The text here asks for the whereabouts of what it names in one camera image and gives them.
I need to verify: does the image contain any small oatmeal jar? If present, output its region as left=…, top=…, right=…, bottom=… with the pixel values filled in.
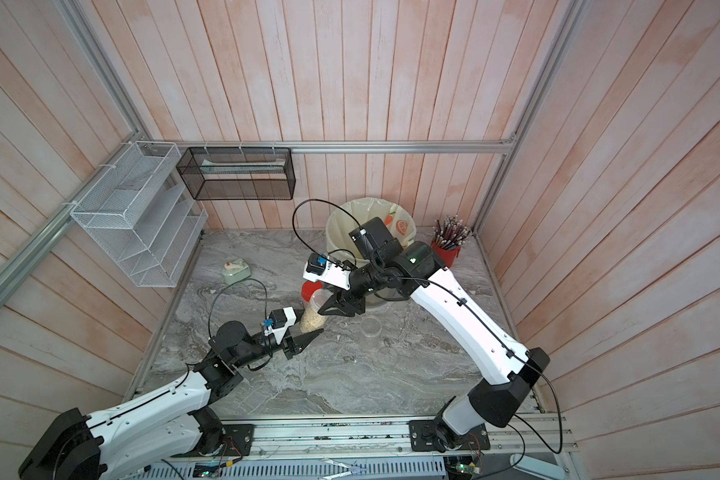
left=299, top=289, right=332, bottom=333

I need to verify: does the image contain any red lidded oatmeal jar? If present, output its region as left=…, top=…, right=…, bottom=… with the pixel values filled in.
left=301, top=280, right=323, bottom=302

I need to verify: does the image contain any wide oatmeal jar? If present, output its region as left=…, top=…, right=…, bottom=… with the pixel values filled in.
left=360, top=317, right=382, bottom=339

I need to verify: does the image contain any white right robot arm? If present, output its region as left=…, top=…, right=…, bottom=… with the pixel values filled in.
left=303, top=217, right=550, bottom=452

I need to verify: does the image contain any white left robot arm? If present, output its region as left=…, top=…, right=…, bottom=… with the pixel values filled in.
left=18, top=321, right=321, bottom=479

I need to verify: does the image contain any grey trash bin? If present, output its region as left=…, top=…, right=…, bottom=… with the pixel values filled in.
left=364, top=288, right=396, bottom=310

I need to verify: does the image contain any cream trash bag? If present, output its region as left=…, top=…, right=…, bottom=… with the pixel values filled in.
left=325, top=197, right=417, bottom=267

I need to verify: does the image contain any green small box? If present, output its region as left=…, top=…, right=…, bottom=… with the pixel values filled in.
left=222, top=258, right=251, bottom=285

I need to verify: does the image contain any red pencil cup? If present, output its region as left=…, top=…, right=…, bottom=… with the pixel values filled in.
left=431, top=240, right=461, bottom=269

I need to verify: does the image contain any colored pencils bunch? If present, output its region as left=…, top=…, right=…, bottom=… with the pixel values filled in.
left=433, top=216, right=473, bottom=251

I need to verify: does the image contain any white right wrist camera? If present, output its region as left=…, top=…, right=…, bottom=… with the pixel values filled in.
left=303, top=253, right=351, bottom=290

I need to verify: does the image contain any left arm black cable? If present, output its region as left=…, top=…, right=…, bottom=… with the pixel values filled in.
left=207, top=277, right=270, bottom=337

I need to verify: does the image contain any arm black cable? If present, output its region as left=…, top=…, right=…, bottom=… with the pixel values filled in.
left=291, top=198, right=373, bottom=265
left=207, top=277, right=270, bottom=337

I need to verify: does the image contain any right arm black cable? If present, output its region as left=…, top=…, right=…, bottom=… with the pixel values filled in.
left=291, top=198, right=373, bottom=265

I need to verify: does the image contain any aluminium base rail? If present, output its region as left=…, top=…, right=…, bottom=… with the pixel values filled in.
left=80, top=418, right=580, bottom=466

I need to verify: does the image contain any black wire mesh basket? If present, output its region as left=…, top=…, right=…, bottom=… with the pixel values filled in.
left=177, top=146, right=296, bottom=201

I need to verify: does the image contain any white wire mesh shelf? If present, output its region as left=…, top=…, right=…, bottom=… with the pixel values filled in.
left=71, top=142, right=208, bottom=288

